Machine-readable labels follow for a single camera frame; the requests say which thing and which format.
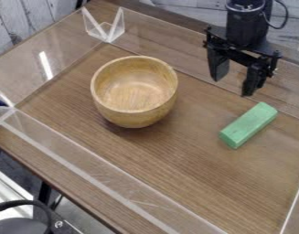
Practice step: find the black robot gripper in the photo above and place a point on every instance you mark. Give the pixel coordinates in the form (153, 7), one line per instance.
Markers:
(241, 42)

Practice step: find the green rectangular block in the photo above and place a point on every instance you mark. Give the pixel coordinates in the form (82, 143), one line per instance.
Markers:
(247, 124)

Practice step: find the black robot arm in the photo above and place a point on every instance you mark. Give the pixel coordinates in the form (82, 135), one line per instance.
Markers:
(278, 12)

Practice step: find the light wooden bowl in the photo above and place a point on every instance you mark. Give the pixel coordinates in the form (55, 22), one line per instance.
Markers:
(134, 90)

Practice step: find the clear acrylic front barrier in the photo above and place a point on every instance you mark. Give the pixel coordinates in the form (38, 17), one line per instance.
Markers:
(123, 202)

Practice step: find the black table leg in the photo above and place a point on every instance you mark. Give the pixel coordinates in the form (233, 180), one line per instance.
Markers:
(44, 193)

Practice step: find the clear acrylic corner bracket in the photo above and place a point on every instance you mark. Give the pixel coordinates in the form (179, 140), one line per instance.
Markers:
(103, 31)

